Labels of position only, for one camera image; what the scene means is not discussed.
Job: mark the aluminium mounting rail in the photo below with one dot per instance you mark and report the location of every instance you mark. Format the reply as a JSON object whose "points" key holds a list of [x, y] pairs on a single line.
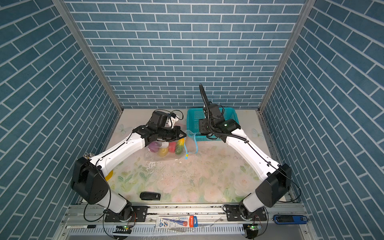
{"points": [[215, 221]]}

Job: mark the teal plastic basket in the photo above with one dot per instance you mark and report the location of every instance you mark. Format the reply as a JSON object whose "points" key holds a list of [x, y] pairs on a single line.
{"points": [[195, 114]]}

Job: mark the red toy pepper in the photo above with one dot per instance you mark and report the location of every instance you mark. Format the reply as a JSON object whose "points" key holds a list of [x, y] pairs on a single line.
{"points": [[172, 147]]}

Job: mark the black rectangular device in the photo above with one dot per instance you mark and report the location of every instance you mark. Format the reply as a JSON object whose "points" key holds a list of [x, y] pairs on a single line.
{"points": [[150, 196]]}

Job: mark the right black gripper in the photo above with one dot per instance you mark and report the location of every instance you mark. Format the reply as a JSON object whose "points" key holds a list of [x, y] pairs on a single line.
{"points": [[202, 123]]}

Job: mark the blue black tool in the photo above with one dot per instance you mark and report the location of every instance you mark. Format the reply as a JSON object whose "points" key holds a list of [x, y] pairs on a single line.
{"points": [[290, 219]]}

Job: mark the purple toy onion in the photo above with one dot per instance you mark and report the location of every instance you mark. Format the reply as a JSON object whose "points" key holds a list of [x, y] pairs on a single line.
{"points": [[154, 147]]}

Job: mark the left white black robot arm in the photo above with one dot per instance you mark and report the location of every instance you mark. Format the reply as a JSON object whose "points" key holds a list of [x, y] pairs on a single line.
{"points": [[89, 175]]}

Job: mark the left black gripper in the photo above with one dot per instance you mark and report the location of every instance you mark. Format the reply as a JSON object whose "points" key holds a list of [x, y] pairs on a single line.
{"points": [[176, 129]]}

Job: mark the black marker pen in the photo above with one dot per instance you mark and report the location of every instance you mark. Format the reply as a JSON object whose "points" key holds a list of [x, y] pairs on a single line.
{"points": [[81, 227]]}

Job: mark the toothbrush blister package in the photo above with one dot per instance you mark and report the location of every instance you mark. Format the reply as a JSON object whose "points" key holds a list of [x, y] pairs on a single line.
{"points": [[168, 222]]}

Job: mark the yellow toy potato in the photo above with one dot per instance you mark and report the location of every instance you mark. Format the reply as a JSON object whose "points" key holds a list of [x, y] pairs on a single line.
{"points": [[163, 152]]}

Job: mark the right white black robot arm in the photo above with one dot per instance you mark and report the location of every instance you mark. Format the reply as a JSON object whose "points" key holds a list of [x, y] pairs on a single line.
{"points": [[276, 178]]}

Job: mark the yellow pen cup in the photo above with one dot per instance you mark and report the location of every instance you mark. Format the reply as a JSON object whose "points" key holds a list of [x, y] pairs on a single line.
{"points": [[109, 176]]}

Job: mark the clear zip top bag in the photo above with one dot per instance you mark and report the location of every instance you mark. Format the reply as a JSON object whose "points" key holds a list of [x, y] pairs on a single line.
{"points": [[153, 157]]}

